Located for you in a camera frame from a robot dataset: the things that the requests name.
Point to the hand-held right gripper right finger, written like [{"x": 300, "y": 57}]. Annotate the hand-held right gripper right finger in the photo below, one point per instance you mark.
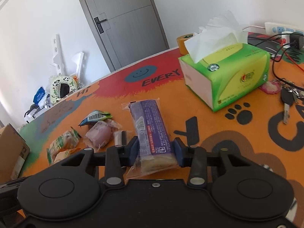
[{"x": 179, "y": 153}]

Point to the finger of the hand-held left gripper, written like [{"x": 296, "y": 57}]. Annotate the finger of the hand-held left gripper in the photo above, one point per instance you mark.
[{"x": 11, "y": 186}]

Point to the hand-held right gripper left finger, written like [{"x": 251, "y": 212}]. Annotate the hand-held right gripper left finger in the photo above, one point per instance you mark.
[{"x": 133, "y": 150}]

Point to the long purple snack packet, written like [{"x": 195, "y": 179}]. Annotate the long purple snack packet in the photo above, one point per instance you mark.
[{"x": 149, "y": 123}]

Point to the cardboard box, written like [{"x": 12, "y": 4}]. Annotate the cardboard box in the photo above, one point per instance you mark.
[{"x": 11, "y": 152}]

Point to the pink clear snack packet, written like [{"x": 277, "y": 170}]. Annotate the pink clear snack packet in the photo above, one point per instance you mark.
[{"x": 98, "y": 134}]

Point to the blue green snack packet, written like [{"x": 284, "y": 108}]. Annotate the blue green snack packet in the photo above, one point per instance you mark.
[{"x": 96, "y": 117}]

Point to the green cake packet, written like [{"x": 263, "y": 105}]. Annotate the green cake packet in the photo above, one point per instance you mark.
[
  {"x": 65, "y": 155},
  {"x": 62, "y": 142}
]

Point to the black shoe rack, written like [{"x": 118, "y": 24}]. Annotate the black shoe rack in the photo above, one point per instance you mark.
[{"x": 33, "y": 112}]

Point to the green tissue box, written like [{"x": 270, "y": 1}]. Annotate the green tissue box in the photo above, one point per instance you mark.
[{"x": 232, "y": 76}]

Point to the blue plastic bag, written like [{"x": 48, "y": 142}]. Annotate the blue plastic bag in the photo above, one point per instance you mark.
[{"x": 39, "y": 96}]

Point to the panda print toilet seat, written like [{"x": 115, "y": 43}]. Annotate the panda print toilet seat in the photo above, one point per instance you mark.
[{"x": 55, "y": 89}]

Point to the yellow tape roll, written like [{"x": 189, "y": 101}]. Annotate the yellow tape roll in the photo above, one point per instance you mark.
[{"x": 182, "y": 44}]

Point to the pink key fob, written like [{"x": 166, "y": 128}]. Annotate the pink key fob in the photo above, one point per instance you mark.
[{"x": 269, "y": 87}]

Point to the bunch of keys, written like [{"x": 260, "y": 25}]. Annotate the bunch of keys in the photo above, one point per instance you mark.
[{"x": 288, "y": 99}]

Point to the grey door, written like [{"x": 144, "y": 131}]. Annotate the grey door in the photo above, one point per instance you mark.
[{"x": 128, "y": 28}]

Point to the white power strip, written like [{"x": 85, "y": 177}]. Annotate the white power strip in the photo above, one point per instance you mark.
[{"x": 275, "y": 27}]

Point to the black charger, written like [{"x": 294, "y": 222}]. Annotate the black charger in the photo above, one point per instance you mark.
[{"x": 296, "y": 40}]

